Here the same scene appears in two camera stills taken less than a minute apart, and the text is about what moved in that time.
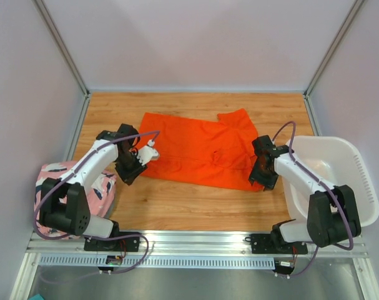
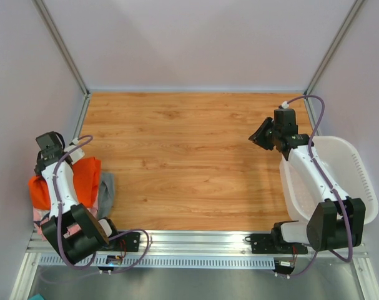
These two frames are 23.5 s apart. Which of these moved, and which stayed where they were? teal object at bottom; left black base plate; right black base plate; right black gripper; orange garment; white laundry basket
Moved: right black gripper; orange garment
Stayed: right black base plate; teal object at bottom; white laundry basket; left black base plate
